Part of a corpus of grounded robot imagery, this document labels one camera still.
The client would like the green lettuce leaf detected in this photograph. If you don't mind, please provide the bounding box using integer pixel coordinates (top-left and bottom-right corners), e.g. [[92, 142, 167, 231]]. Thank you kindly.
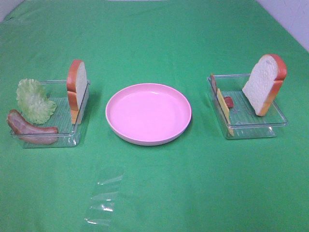
[[16, 79, 57, 124]]

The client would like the yellow cheese slice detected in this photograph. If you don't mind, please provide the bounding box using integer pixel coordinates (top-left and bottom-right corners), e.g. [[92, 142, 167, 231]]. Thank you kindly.
[[216, 88, 230, 125]]

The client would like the left clear plastic tray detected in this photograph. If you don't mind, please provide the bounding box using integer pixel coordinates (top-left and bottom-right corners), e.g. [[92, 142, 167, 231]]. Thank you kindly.
[[10, 80, 90, 148]]

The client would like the clear plastic tray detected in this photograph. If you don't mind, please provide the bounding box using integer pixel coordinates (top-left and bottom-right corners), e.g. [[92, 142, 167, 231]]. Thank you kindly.
[[207, 74, 288, 139], [10, 80, 90, 148]]

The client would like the right clear plastic tray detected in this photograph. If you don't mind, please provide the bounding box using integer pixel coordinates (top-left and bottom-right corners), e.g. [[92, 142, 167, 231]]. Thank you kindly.
[[207, 74, 288, 139]]

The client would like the toast bread slice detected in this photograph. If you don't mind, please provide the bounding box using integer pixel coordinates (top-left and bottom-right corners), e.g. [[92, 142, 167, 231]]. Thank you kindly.
[[242, 54, 287, 116], [66, 59, 87, 124]]

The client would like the clear plastic film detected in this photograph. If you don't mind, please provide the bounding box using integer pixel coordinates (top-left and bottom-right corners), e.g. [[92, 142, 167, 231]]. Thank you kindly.
[[84, 166, 126, 226]]

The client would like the bacon strip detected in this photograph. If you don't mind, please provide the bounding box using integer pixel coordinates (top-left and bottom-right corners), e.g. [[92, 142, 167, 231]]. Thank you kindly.
[[6, 109, 58, 145]]

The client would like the green tablecloth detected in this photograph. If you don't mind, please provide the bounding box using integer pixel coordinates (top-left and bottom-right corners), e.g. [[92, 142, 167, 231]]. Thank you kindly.
[[0, 0, 309, 232]]

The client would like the pink round plate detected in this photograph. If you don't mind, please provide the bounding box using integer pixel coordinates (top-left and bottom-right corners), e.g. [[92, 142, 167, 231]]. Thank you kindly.
[[105, 83, 192, 146]]

